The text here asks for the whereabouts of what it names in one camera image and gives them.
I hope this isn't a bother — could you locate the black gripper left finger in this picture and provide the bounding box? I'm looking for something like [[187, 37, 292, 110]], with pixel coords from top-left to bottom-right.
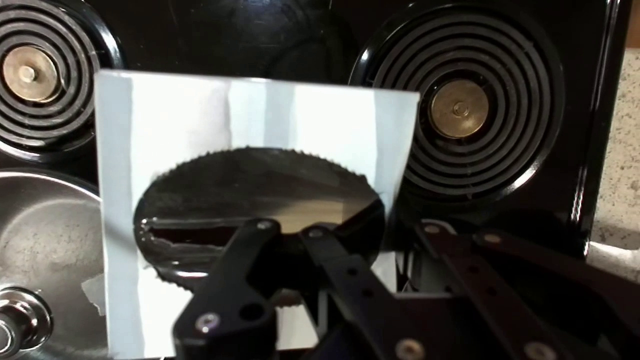
[[169, 219, 283, 360]]

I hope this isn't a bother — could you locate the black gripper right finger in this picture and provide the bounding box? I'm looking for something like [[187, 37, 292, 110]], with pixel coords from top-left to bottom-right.
[[299, 223, 640, 360]]

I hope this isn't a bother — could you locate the steel pan with lid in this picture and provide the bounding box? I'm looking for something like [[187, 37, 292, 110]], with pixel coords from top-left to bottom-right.
[[0, 168, 111, 360]]

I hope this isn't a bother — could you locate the black electric stove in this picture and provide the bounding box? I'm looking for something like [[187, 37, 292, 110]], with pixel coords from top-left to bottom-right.
[[0, 0, 632, 360]]

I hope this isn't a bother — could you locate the large coil burner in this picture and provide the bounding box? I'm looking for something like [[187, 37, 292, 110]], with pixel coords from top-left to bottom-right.
[[345, 2, 567, 209]]

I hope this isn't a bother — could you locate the small coil burner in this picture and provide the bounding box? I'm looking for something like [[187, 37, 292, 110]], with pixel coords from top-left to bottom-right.
[[0, 0, 125, 163]]

